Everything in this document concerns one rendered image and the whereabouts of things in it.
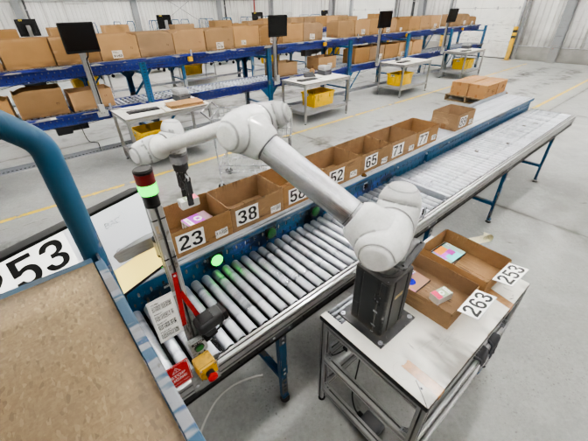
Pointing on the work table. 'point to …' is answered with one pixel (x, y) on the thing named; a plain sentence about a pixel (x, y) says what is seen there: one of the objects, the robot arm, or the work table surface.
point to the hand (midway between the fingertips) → (187, 198)
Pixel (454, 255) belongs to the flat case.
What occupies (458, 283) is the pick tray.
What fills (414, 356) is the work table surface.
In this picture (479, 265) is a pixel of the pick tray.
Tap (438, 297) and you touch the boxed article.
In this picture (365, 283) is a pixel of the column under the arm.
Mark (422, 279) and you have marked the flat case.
